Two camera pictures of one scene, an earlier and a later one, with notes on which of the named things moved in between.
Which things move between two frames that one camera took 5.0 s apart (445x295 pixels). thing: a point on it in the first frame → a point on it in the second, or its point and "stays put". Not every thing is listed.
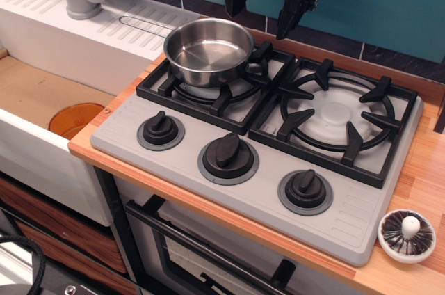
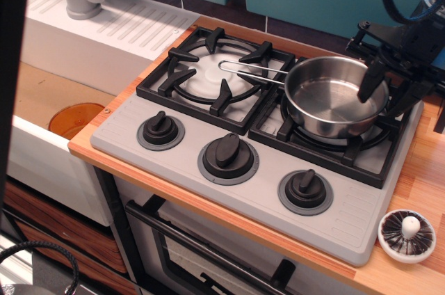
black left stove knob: (160, 133) stays put
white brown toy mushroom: (406, 236) stays put
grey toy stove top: (306, 146) stays put
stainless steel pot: (202, 53) → (321, 93)
